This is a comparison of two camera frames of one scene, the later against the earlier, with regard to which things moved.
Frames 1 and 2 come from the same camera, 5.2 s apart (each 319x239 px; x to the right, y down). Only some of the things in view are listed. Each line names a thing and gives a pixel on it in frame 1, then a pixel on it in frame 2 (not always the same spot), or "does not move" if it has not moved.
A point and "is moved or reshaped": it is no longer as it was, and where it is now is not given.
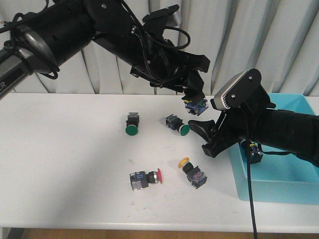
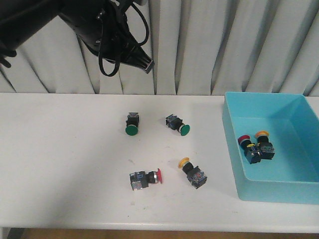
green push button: (132, 127) does not move
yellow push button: (256, 153) is moved or reshaped
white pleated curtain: (279, 39) does not move
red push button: (197, 108) -> (252, 155)
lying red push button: (140, 179) does not move
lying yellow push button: (196, 177) does not move
